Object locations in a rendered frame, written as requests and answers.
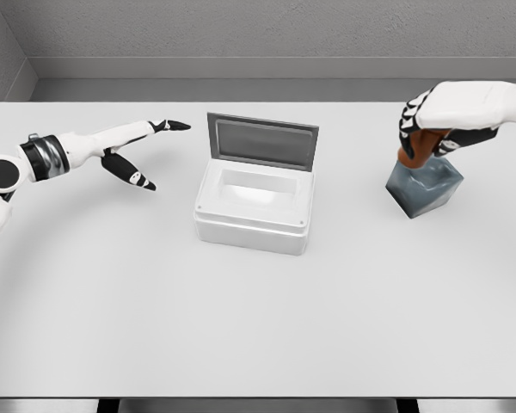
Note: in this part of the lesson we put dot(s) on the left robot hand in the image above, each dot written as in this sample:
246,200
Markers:
122,131

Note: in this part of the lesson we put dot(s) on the white box with grey lid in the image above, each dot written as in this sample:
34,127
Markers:
258,189

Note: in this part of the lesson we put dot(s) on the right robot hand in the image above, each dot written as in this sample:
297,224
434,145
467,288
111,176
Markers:
456,109

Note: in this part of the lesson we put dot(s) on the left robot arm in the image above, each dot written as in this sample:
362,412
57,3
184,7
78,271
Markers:
34,161

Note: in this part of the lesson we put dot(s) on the brown cylindrical object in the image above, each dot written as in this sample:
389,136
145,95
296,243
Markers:
421,148

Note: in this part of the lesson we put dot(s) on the grey-blue square holder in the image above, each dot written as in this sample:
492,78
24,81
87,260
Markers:
428,189

